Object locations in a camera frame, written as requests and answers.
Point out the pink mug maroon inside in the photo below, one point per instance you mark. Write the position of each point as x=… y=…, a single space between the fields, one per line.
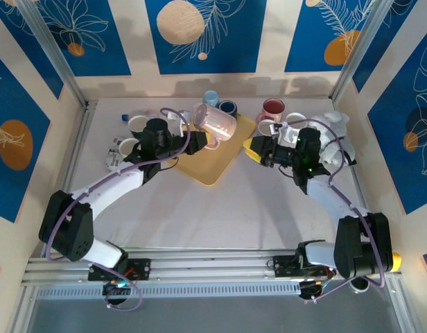
x=273 y=105

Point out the clear bottle blue cap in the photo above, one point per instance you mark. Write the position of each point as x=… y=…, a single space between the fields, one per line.
x=124 y=117

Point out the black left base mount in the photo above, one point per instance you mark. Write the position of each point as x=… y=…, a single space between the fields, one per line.
x=142 y=268

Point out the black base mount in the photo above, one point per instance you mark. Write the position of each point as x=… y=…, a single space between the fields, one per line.
x=283 y=267
x=142 y=268

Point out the white table cloth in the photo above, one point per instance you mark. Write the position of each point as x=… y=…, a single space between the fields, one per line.
x=199 y=222

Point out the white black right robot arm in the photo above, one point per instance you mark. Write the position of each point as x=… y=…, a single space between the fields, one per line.
x=324 y=194

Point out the right controller board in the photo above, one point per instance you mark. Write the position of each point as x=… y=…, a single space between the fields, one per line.
x=308 y=291

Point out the round grey cup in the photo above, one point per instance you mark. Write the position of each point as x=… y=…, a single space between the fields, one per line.
x=359 y=286

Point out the dark green mug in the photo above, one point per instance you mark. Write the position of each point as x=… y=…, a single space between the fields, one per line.
x=137 y=125

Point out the light green mug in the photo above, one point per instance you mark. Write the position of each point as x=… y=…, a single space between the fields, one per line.
x=127 y=147

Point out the aluminium frame post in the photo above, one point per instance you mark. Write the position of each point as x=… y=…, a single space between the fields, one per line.
x=364 y=45
x=50 y=45

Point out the white mug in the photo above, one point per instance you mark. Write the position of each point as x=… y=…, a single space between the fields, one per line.
x=265 y=127
x=296 y=118

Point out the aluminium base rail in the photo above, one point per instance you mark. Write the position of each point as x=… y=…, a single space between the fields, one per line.
x=213 y=265

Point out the orange cylinder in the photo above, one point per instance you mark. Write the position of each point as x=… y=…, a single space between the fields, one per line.
x=397 y=262

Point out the lavender mug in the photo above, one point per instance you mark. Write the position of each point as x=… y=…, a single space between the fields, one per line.
x=217 y=123

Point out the aluminium side rail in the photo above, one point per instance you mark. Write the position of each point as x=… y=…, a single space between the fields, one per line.
x=76 y=145
x=409 y=314

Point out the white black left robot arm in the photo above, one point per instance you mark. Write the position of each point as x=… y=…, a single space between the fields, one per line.
x=106 y=187

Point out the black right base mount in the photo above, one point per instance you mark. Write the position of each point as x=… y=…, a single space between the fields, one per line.
x=283 y=267

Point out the navy blue mug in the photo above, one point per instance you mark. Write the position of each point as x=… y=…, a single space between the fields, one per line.
x=228 y=107

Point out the light blue mug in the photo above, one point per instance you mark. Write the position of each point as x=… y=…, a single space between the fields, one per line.
x=210 y=98

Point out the controller board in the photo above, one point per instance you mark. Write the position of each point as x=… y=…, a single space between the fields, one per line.
x=113 y=289
x=308 y=291

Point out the yellow tray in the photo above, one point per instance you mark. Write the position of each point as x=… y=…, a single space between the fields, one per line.
x=206 y=170

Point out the white plush dog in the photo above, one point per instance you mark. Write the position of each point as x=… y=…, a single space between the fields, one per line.
x=333 y=119

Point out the left controller board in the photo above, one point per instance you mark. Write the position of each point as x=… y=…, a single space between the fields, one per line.
x=113 y=289

